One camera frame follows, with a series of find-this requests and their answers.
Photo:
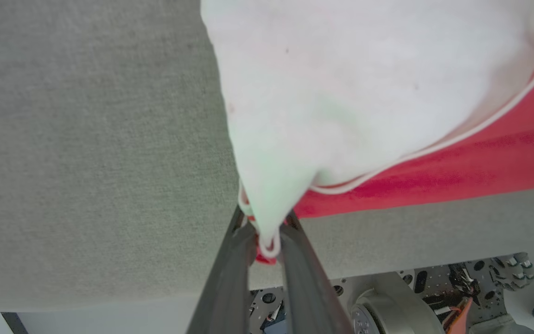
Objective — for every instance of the white robot waist column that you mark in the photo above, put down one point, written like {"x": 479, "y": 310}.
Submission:
{"x": 387, "y": 306}

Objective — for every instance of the perforated metal robot base plate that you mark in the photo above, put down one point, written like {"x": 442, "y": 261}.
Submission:
{"x": 438, "y": 278}

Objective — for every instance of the dark sofa leg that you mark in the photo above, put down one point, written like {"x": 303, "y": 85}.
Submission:
{"x": 15, "y": 323}

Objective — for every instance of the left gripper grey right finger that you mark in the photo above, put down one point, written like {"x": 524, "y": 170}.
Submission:
{"x": 306, "y": 287}

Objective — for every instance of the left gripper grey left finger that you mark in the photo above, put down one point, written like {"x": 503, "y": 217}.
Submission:
{"x": 227, "y": 287}

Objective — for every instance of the red and white jersey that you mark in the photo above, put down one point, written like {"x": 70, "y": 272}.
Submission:
{"x": 364, "y": 93}

